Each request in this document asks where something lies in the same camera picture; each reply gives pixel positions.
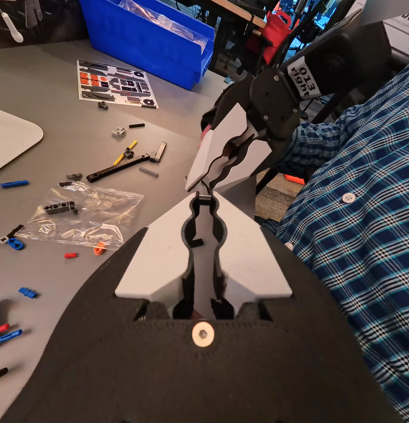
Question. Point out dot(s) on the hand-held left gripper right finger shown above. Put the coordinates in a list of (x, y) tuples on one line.
[(254, 264)]

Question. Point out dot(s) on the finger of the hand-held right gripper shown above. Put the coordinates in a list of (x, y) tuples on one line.
[(250, 158), (217, 138)]

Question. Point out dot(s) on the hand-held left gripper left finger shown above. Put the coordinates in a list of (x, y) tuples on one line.
[(151, 264)]

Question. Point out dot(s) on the person's right forearm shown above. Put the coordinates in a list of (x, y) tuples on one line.
[(323, 142)]

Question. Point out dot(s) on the orange lego connector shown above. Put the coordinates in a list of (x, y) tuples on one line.
[(99, 248)]

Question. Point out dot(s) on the short black lego beam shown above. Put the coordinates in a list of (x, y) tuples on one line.
[(158, 152)]

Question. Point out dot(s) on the grey lego axle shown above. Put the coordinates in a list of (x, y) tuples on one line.
[(148, 171)]

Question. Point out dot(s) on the red lego pin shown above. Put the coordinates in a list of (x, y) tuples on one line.
[(70, 255)]

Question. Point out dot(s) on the black lego axle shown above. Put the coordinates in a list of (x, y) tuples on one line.
[(136, 125)]

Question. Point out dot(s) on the dark grey lego axle connector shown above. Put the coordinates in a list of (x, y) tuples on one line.
[(129, 153)]

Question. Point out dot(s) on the light grey lego connector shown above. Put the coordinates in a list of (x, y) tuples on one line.
[(119, 132)]

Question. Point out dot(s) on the yellow lego axle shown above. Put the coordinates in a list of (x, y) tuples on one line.
[(120, 158)]

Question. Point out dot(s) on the black lego gear rack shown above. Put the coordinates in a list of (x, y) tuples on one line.
[(115, 168)]

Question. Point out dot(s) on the dark grey angled lego beam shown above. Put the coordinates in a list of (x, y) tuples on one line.
[(60, 208)]

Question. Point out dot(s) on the grey lego pin connector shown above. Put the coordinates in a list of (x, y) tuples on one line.
[(74, 176)]

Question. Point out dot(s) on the short black lego pin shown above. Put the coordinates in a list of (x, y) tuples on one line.
[(65, 183)]

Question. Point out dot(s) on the small dark grey lego piece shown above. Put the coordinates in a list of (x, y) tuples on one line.
[(103, 105)]

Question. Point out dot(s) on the blue lego pin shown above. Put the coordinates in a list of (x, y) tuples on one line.
[(14, 184), (27, 292)]

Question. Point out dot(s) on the blue lego connector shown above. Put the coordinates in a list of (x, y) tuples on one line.
[(15, 244)]

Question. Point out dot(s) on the person's right hand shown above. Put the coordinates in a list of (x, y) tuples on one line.
[(204, 135)]

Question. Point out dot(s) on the white shirt button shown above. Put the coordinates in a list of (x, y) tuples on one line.
[(289, 246), (348, 197)]

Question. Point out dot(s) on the small orange object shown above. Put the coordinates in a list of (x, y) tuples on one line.
[(295, 179)]

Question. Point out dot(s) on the red fabric bag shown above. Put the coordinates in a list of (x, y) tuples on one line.
[(277, 29)]

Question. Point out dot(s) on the wooden work desk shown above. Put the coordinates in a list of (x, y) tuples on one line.
[(237, 11)]

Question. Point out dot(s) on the sticker sheet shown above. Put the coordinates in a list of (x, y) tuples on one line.
[(115, 82)]

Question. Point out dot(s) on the blue plaid shirt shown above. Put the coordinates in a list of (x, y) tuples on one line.
[(373, 264)]

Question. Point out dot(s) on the blue plastic box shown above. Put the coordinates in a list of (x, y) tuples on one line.
[(141, 43)]

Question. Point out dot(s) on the large clear plastic bag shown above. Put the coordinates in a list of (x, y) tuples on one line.
[(164, 19)]

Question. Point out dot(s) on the white printed box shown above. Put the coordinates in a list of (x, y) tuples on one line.
[(402, 33)]

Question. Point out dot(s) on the white flat board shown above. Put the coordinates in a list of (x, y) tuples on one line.
[(12, 138)]

